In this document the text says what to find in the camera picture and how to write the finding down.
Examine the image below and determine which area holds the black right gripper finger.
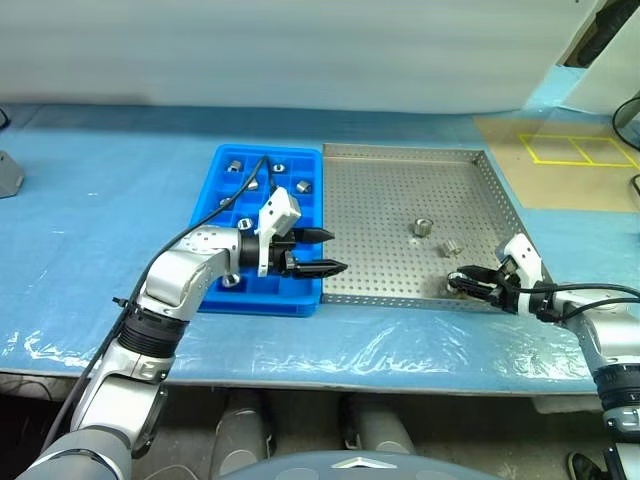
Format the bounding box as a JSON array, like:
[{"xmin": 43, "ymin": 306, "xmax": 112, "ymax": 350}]
[
  {"xmin": 447, "ymin": 273, "xmax": 498, "ymax": 302},
  {"xmin": 457, "ymin": 265, "xmax": 502, "ymax": 284}
]

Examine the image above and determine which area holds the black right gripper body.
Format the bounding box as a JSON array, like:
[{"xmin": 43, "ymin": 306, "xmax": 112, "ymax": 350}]
[{"xmin": 491, "ymin": 268, "xmax": 522, "ymax": 315}]

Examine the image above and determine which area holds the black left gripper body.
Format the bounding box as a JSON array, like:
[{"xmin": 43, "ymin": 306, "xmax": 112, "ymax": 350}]
[{"xmin": 268, "ymin": 229, "xmax": 302, "ymax": 279}]

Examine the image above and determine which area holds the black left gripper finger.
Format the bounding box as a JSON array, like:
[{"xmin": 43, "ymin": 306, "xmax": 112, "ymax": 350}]
[
  {"xmin": 294, "ymin": 227, "xmax": 336, "ymax": 246},
  {"xmin": 291, "ymin": 258, "xmax": 350, "ymax": 280}
]

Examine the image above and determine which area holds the blue compartment tray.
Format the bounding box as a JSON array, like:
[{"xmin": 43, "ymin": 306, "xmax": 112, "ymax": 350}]
[{"xmin": 191, "ymin": 143, "xmax": 325, "ymax": 320}]

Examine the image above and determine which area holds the perforated metal tray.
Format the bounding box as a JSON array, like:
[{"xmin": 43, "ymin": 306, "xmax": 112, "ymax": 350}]
[{"xmin": 319, "ymin": 143, "xmax": 556, "ymax": 314}]

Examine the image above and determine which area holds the brown cardboard sheet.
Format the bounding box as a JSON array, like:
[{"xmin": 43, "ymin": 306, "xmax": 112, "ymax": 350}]
[{"xmin": 473, "ymin": 117, "xmax": 640, "ymax": 214}]

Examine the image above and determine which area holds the grey rounded robot leg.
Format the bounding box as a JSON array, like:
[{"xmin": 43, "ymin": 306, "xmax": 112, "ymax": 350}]
[
  {"xmin": 347, "ymin": 394, "xmax": 416, "ymax": 454},
  {"xmin": 209, "ymin": 394, "xmax": 274, "ymax": 476}
]

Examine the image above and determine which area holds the blue plastic table cover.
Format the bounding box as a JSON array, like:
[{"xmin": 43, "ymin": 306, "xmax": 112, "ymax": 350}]
[{"xmin": 0, "ymin": 64, "xmax": 640, "ymax": 401}]

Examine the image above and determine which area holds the white backdrop panel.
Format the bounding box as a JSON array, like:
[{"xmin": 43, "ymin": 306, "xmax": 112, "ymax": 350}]
[
  {"xmin": 562, "ymin": 0, "xmax": 640, "ymax": 114},
  {"xmin": 0, "ymin": 0, "xmax": 606, "ymax": 114}
]

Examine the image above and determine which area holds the black shoe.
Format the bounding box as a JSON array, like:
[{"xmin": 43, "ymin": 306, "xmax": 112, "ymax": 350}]
[{"xmin": 567, "ymin": 452, "xmax": 609, "ymax": 480}]

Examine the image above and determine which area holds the grey robot torso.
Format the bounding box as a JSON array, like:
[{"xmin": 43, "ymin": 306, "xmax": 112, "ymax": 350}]
[{"xmin": 214, "ymin": 449, "xmax": 561, "ymax": 480}]

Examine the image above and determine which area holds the grey perforated metal device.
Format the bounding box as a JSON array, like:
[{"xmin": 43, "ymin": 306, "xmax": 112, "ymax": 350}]
[{"xmin": 0, "ymin": 149, "xmax": 25, "ymax": 200}]

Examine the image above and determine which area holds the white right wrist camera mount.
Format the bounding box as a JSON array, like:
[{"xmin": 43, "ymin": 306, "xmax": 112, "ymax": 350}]
[{"xmin": 493, "ymin": 233, "xmax": 546, "ymax": 314}]

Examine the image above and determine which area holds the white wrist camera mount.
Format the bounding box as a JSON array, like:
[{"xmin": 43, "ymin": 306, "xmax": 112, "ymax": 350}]
[
  {"xmin": 253, "ymin": 187, "xmax": 303, "ymax": 278},
  {"xmin": 493, "ymin": 233, "xmax": 546, "ymax": 314}
]

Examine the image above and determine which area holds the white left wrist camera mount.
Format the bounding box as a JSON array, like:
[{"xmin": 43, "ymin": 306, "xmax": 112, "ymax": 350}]
[{"xmin": 253, "ymin": 187, "xmax": 303, "ymax": 278}]

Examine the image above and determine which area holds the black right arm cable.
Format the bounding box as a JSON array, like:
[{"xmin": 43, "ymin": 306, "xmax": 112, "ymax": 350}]
[{"xmin": 502, "ymin": 277, "xmax": 640, "ymax": 324}]

